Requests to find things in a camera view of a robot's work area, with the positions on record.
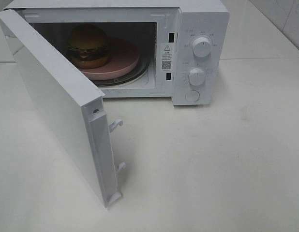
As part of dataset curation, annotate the white round door button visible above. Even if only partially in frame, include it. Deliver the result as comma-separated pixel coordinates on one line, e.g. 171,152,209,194
185,90,200,102

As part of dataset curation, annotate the pink round plate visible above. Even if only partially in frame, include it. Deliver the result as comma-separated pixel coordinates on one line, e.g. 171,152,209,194
80,38,140,81

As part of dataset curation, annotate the burger with lettuce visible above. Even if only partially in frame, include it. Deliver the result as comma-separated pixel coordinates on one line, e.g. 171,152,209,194
66,24,110,69

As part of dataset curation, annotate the glass microwave turntable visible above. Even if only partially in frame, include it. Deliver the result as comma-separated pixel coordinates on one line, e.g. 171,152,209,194
92,58,150,87

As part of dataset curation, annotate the lower white round knob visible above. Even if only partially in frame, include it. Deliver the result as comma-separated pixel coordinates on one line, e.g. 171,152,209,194
188,68,206,86

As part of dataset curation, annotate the white round knob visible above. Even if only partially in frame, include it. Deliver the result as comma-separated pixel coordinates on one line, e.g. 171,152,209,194
191,35,212,58
188,68,206,86

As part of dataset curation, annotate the white warning label sticker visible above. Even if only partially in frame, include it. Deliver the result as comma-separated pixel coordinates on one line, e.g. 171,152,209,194
160,43,175,72

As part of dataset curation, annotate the white microwave oven body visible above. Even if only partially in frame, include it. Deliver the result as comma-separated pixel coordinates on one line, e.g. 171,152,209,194
3,0,229,105

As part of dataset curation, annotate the upper white round knob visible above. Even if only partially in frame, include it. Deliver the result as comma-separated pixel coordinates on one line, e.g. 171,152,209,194
191,35,212,58

